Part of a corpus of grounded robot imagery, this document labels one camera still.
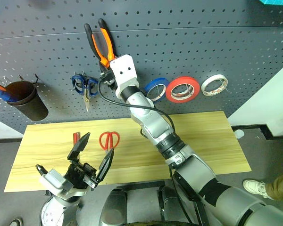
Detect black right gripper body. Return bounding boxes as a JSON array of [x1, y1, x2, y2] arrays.
[[99, 69, 118, 91]]

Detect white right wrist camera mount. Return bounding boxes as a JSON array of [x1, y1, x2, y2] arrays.
[[109, 54, 141, 99]]

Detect white tape roll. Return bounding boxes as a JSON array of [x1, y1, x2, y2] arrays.
[[200, 73, 229, 97]]

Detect black plastic cup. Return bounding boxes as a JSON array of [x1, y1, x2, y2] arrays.
[[5, 81, 49, 121]]

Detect orange and black pliers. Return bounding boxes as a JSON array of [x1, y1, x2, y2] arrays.
[[83, 18, 117, 69]]

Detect red tape roll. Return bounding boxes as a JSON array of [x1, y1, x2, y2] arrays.
[[165, 75, 200, 104]]

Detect red handled scissors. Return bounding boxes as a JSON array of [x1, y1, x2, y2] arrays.
[[99, 131, 121, 154]]

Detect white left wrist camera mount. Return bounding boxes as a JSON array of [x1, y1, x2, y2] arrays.
[[39, 168, 86, 201]]

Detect dark grey pegboard wall panel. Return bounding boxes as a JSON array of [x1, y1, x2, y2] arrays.
[[0, 0, 283, 135]]

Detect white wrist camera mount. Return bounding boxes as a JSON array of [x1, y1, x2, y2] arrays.
[[39, 168, 86, 201], [109, 54, 141, 99]]

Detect olive trouser leg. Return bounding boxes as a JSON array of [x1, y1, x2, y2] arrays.
[[265, 170, 283, 201]]

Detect white sneaker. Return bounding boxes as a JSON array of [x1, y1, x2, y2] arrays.
[[242, 179, 267, 199]]

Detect blue handled scissors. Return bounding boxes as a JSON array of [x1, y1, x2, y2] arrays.
[[70, 73, 100, 113]]

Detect blue tape roll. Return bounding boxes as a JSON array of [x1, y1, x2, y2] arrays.
[[144, 77, 170, 104]]

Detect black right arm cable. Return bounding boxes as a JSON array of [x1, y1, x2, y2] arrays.
[[97, 78, 199, 224]]

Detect orange and blue screwdriver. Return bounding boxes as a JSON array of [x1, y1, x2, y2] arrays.
[[0, 80, 15, 103]]

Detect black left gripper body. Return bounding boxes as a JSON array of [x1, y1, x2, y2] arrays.
[[64, 159, 98, 191]]

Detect cyan plastic bin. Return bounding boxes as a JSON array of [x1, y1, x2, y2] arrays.
[[259, 0, 283, 6]]

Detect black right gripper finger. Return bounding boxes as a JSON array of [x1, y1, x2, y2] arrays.
[[99, 61, 109, 74]]

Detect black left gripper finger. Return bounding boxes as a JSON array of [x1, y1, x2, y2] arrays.
[[67, 132, 91, 161], [95, 148, 115, 183]]

